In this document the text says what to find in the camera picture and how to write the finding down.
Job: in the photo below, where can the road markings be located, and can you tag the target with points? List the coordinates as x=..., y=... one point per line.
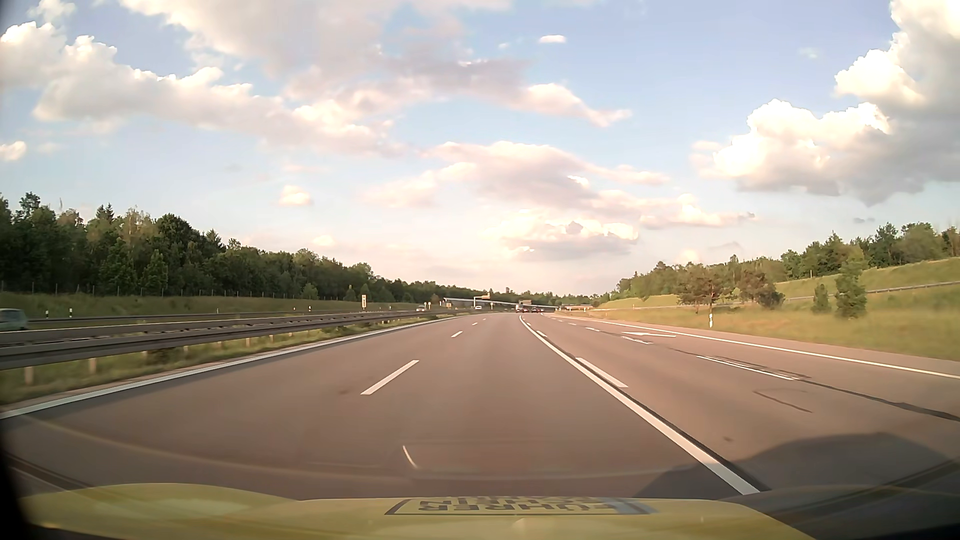
x=645, y=414

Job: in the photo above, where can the queue of vehicles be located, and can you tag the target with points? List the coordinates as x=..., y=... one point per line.
x=527, y=307

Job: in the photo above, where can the guard rail on bank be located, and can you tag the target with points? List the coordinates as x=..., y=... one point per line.
x=862, y=292

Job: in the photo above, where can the grass median strip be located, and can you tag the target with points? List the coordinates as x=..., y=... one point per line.
x=112, y=367

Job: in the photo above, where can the grey asphalt road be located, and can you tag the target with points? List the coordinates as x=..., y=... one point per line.
x=495, y=390

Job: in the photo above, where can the grass verge with fence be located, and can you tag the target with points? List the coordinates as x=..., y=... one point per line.
x=150, y=304

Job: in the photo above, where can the wood of trees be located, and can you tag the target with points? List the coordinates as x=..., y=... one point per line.
x=150, y=262

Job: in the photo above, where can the small conifer tree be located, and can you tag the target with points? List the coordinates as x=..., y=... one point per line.
x=820, y=300
x=850, y=292

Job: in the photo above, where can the car's own bonnet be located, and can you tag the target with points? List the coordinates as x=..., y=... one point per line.
x=300, y=517

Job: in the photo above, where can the metal guard rail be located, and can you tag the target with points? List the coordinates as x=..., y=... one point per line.
x=150, y=337

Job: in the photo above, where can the grey car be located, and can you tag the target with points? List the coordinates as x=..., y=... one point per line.
x=12, y=319

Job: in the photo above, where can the grass bank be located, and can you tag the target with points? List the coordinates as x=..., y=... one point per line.
x=885, y=319

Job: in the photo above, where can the row of trees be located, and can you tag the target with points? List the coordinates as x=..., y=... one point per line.
x=750, y=281

